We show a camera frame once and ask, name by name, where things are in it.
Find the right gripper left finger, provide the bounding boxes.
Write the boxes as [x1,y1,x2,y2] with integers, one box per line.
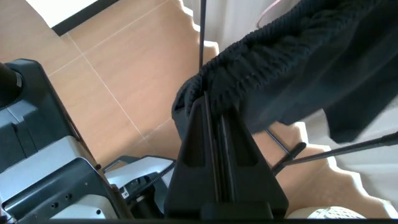
[164,92,220,218]

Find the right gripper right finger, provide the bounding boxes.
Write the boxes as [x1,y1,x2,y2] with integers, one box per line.
[219,107,289,218]

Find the black shorts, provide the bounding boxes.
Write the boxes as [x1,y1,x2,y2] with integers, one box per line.
[171,0,398,144]

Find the pink clothes hanger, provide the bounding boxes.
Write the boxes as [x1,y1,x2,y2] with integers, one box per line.
[256,0,283,29]

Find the white laundry basket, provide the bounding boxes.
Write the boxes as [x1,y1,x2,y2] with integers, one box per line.
[285,205,368,220]

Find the black clothes rack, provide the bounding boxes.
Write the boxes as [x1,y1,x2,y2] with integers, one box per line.
[198,0,398,177]

